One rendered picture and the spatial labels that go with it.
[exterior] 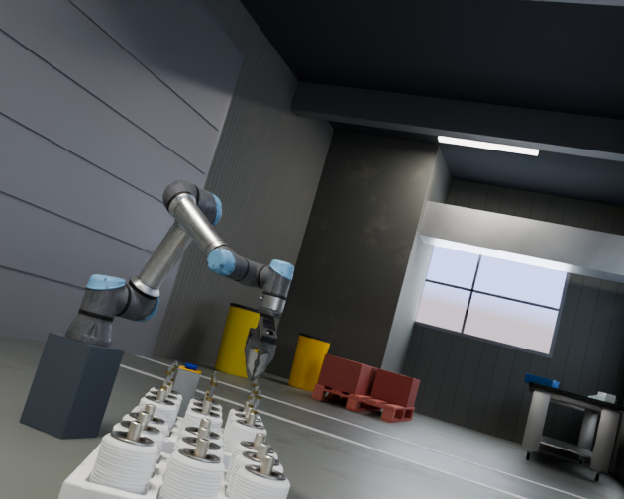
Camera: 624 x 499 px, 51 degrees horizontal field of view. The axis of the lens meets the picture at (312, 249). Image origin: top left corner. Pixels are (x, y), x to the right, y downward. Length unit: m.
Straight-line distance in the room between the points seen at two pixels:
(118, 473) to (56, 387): 1.15
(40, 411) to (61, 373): 0.14
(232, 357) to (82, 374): 4.69
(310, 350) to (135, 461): 6.53
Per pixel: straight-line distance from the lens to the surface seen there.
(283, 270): 1.96
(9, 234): 4.75
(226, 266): 1.91
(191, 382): 2.11
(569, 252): 8.63
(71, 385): 2.26
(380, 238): 8.74
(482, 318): 9.73
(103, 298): 2.29
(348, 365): 6.71
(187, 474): 1.16
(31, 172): 4.78
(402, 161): 9.00
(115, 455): 1.17
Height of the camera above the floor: 0.48
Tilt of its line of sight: 8 degrees up
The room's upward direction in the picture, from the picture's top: 16 degrees clockwise
